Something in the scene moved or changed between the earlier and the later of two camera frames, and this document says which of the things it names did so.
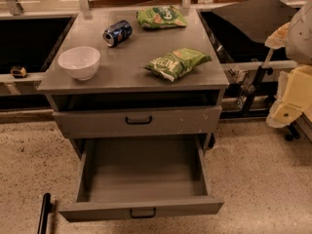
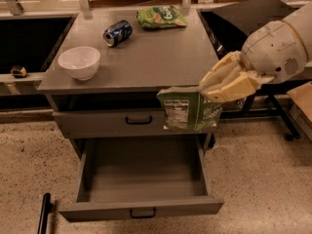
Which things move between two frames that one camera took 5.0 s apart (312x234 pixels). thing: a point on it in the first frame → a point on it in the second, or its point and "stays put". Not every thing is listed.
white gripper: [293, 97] → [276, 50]
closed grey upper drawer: [86, 124] stays put
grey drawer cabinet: [141, 74] stays put
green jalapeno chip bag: [172, 64] → [185, 108]
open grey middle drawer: [134, 176] stays put
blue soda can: [118, 33] stays put
